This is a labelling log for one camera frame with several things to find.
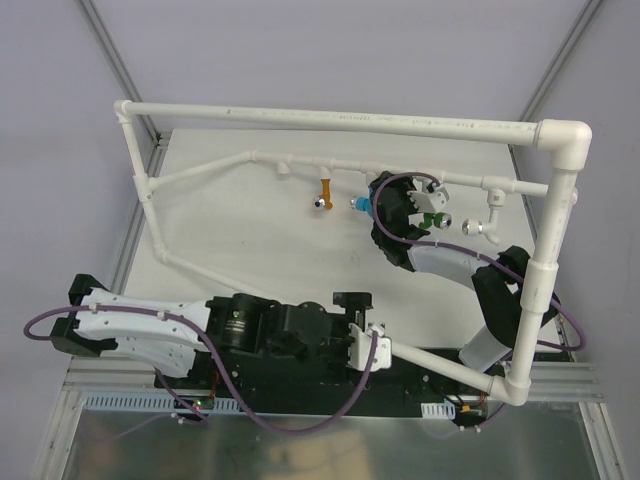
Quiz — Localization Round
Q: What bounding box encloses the aluminium front rail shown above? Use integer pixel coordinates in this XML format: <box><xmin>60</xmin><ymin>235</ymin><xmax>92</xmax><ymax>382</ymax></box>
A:
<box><xmin>528</xmin><ymin>362</ymin><xmax>604</xmax><ymax>403</ymax></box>

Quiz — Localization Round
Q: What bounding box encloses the aluminium frame post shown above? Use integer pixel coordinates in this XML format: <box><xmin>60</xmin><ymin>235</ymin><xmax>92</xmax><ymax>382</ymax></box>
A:
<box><xmin>507</xmin><ymin>0</ymin><xmax>606</xmax><ymax>146</ymax></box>
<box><xmin>74</xmin><ymin>0</ymin><xmax>166</xmax><ymax>146</ymax></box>

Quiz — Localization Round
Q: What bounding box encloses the left aluminium frame post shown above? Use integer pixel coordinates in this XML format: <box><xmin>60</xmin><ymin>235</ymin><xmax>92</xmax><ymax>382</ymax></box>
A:
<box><xmin>74</xmin><ymin>0</ymin><xmax>166</xmax><ymax>146</ymax></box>

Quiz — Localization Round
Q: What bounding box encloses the right white cable duct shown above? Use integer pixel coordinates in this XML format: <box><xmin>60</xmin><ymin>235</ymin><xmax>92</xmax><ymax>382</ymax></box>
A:
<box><xmin>420</xmin><ymin>401</ymin><xmax>456</xmax><ymax>421</ymax></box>

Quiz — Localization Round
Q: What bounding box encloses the orange water faucet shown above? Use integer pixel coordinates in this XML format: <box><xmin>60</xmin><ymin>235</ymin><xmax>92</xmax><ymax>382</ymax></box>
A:
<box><xmin>312</xmin><ymin>178</ymin><xmax>333</xmax><ymax>211</ymax></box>

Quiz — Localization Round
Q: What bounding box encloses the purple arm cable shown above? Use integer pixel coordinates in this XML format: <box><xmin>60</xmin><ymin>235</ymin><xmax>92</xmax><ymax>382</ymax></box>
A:
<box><xmin>372</xmin><ymin>172</ymin><xmax>587</xmax><ymax>351</ymax></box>
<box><xmin>23</xmin><ymin>307</ymin><xmax>380</xmax><ymax>434</ymax></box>

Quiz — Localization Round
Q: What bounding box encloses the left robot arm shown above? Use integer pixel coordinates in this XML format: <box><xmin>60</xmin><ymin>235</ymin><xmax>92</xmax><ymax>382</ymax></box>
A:
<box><xmin>50</xmin><ymin>274</ymin><xmax>372</xmax><ymax>389</ymax></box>

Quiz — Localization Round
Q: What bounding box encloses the blue water faucet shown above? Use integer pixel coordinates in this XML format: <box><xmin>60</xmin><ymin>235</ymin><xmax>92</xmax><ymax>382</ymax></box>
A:
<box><xmin>350</xmin><ymin>196</ymin><xmax>373</xmax><ymax>218</ymax></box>

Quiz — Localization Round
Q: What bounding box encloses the green water faucet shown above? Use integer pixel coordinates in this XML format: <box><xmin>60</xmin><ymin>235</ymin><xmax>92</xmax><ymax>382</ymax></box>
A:
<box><xmin>419</xmin><ymin>212</ymin><xmax>452</xmax><ymax>230</ymax></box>

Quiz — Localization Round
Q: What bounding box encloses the white PVC pipe frame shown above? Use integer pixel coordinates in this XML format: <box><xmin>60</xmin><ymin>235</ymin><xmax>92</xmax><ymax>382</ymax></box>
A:
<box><xmin>114</xmin><ymin>100</ymin><xmax>592</xmax><ymax>406</ymax></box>

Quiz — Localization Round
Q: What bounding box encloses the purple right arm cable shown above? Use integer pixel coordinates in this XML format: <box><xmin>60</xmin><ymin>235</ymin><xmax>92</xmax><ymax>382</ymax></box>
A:
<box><xmin>372</xmin><ymin>172</ymin><xmax>587</xmax><ymax>351</ymax></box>

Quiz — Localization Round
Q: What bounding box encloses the left white cable duct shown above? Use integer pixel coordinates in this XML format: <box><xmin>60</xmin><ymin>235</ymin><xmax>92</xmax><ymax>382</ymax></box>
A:
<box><xmin>84</xmin><ymin>392</ymin><xmax>243</xmax><ymax>415</ymax></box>

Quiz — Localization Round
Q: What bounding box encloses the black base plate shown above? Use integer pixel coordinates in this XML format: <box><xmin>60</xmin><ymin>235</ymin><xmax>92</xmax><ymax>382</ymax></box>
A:
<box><xmin>154</xmin><ymin>344</ymin><xmax>516</xmax><ymax>416</ymax></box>

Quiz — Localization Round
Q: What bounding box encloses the white water faucet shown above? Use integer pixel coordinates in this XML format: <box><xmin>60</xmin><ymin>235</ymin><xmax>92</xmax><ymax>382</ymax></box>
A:
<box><xmin>461</xmin><ymin>188</ymin><xmax>507</xmax><ymax>246</ymax></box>

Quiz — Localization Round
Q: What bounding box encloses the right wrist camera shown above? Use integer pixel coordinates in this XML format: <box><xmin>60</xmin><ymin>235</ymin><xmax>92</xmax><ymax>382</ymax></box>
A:
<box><xmin>408</xmin><ymin>185</ymin><xmax>450</xmax><ymax>214</ymax></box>

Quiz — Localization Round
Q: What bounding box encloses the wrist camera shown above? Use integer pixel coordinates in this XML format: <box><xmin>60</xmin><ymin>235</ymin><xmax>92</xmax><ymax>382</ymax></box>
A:
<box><xmin>347</xmin><ymin>323</ymin><xmax>392</xmax><ymax>372</ymax></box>
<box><xmin>408</xmin><ymin>185</ymin><xmax>450</xmax><ymax>214</ymax></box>

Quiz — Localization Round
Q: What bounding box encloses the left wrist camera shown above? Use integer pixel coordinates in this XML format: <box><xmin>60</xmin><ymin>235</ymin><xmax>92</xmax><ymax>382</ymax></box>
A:
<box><xmin>347</xmin><ymin>323</ymin><xmax>392</xmax><ymax>372</ymax></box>

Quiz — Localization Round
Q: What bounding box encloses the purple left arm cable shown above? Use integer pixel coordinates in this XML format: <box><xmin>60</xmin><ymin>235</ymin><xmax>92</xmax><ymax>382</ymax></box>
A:
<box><xmin>23</xmin><ymin>307</ymin><xmax>380</xmax><ymax>434</ymax></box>

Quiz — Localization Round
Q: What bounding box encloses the right aluminium frame post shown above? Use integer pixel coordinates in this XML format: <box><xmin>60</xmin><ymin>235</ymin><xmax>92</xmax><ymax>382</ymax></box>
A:
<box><xmin>507</xmin><ymin>0</ymin><xmax>606</xmax><ymax>146</ymax></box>

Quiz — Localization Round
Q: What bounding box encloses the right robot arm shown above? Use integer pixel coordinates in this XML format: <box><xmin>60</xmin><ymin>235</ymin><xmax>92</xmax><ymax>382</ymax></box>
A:
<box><xmin>352</xmin><ymin>171</ymin><xmax>529</xmax><ymax>395</ymax></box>

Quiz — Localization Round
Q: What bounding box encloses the white cable duct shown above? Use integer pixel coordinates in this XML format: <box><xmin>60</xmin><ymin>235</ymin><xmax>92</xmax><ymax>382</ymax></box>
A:
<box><xmin>84</xmin><ymin>392</ymin><xmax>243</xmax><ymax>415</ymax></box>
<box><xmin>420</xmin><ymin>401</ymin><xmax>456</xmax><ymax>421</ymax></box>

